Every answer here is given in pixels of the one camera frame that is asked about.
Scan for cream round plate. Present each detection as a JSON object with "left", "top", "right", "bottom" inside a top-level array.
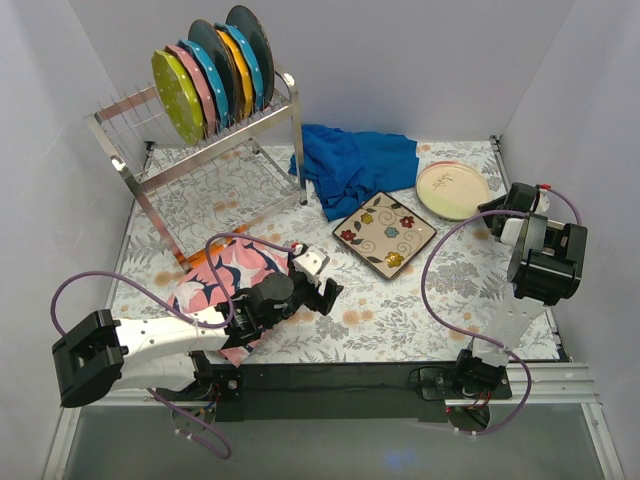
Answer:
[{"left": 416, "top": 161, "right": 492, "bottom": 221}]

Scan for square floral plate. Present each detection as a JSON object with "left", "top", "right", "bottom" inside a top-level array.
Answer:
[{"left": 333, "top": 193, "right": 436, "bottom": 280}]

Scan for green polka dot plate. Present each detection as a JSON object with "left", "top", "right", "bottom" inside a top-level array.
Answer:
[{"left": 151, "top": 50, "right": 205, "bottom": 146}]

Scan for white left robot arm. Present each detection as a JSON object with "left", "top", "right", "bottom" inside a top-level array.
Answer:
[{"left": 52, "top": 270, "right": 343, "bottom": 408}]

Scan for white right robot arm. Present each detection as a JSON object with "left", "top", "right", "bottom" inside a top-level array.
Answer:
[{"left": 452, "top": 182, "right": 588, "bottom": 398}]

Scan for steel dish rack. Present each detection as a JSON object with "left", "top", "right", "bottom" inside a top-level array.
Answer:
[{"left": 85, "top": 68, "right": 308, "bottom": 256}]

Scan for pink patterned cloth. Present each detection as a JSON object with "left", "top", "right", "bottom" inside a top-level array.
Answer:
[{"left": 166, "top": 235, "right": 296, "bottom": 365}]

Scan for floral tablecloth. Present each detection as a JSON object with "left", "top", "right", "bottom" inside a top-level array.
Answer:
[{"left": 97, "top": 139, "right": 564, "bottom": 365}]

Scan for blue cloth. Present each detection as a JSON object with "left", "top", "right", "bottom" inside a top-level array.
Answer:
[{"left": 301, "top": 124, "right": 419, "bottom": 222}]

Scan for yellow plate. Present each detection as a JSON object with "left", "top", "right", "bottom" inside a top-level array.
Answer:
[{"left": 214, "top": 24, "right": 254, "bottom": 120}]

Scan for blue polka dot plate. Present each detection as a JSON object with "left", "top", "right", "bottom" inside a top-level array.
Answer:
[{"left": 178, "top": 39, "right": 230, "bottom": 129}]

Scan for pink polka dot plate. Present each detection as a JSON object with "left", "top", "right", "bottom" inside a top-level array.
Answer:
[{"left": 164, "top": 43, "right": 219, "bottom": 137}]

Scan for dark teal round plate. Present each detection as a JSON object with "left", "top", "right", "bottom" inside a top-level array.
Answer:
[{"left": 188, "top": 19, "right": 240, "bottom": 126}]

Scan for rear dark teal plate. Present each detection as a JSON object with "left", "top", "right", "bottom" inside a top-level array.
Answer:
[{"left": 226, "top": 5, "right": 275, "bottom": 108}]

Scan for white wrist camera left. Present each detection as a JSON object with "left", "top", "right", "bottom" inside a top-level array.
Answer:
[{"left": 290, "top": 243, "right": 330, "bottom": 285}]

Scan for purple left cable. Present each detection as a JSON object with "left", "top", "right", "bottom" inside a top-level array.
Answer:
[{"left": 49, "top": 232, "right": 301, "bottom": 460}]

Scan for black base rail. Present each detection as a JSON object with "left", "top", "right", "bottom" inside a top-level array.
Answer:
[{"left": 160, "top": 362, "right": 511, "bottom": 422}]

